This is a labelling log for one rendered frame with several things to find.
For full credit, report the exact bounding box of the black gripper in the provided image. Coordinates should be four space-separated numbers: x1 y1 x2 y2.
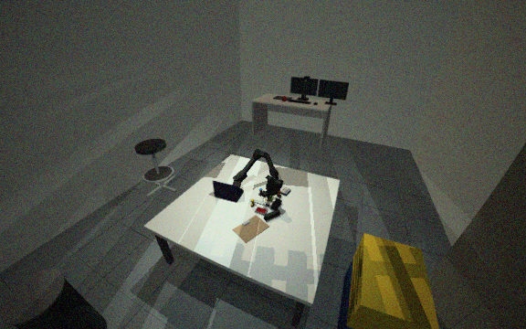
260 184 274 199

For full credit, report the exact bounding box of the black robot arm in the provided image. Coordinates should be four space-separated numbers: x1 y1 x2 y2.
233 149 283 196

